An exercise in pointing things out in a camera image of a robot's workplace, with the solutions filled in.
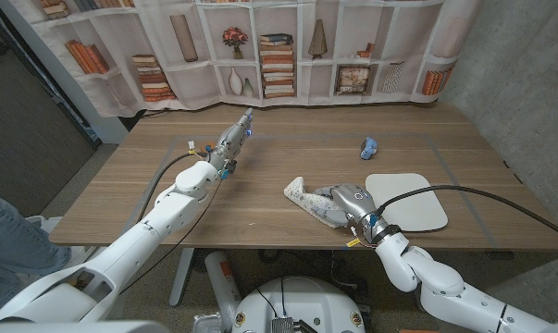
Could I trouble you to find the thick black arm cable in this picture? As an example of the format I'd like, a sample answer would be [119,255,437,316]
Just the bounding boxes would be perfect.
[137,151,210,223]
[374,184,558,244]

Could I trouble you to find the person's leg in jeans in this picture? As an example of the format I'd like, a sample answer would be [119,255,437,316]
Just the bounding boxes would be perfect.
[0,184,71,311]

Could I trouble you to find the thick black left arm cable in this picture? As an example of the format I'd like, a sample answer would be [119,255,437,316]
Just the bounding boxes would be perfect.
[137,151,210,223]

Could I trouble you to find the foil tray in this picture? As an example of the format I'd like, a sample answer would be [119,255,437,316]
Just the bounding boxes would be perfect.
[192,312,236,333]

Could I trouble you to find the white roll with orange label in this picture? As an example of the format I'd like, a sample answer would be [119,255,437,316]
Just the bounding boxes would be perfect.
[204,250,242,320]

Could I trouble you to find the white patterned cloth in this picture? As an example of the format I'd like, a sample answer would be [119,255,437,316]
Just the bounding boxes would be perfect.
[282,175,349,229]

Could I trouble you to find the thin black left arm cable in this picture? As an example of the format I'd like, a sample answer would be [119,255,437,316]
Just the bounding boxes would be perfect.
[118,179,224,296]

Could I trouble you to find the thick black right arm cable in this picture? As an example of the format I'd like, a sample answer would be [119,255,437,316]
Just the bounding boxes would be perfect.
[374,184,558,244]

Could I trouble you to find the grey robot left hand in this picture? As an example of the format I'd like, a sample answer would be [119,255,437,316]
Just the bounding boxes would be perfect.
[205,107,254,179]

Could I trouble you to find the grey table leg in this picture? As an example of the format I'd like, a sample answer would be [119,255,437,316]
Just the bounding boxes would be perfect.
[168,248,196,308]

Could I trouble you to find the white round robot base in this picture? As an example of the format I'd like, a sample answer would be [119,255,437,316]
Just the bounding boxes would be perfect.
[231,276,366,333]

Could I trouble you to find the printed bookshelf backdrop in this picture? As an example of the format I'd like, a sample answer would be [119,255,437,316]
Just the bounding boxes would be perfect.
[7,0,486,118]

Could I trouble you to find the white paper plate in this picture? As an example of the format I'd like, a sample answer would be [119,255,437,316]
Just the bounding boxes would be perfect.
[365,172,449,233]

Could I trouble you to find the small blue toy camera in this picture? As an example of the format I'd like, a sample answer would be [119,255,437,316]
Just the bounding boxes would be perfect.
[359,136,378,161]

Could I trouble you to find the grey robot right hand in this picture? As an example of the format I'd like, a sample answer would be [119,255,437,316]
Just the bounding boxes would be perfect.
[311,182,403,245]

